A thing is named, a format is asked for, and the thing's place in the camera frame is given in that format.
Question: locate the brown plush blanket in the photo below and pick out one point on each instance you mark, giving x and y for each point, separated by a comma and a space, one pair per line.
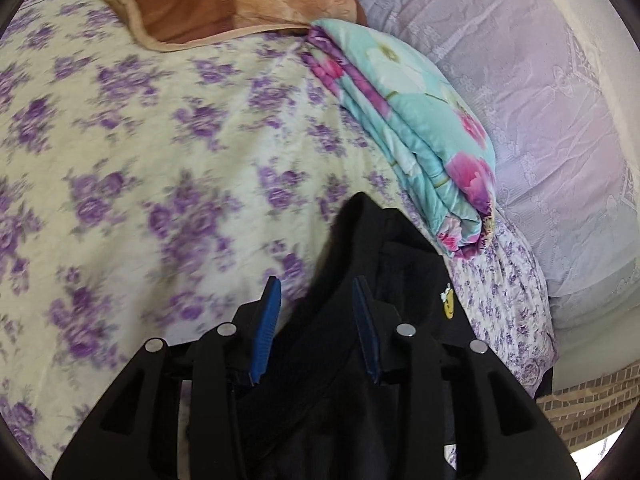
200, 0

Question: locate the lavender lace pillow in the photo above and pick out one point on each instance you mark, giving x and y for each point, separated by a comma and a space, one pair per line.
525, 85

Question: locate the black pants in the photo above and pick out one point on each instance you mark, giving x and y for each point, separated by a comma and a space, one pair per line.
350, 240

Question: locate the purple floral bedsheet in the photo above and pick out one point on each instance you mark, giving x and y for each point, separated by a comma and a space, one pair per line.
150, 135

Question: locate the beige checked curtain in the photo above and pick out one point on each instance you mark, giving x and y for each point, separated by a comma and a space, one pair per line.
590, 400

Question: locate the teal floral folded quilt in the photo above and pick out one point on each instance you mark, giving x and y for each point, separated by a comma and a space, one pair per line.
415, 110

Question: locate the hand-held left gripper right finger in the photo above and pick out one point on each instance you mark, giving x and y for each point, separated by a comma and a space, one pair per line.
367, 330

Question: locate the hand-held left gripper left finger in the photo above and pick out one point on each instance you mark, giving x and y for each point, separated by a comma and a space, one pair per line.
264, 321

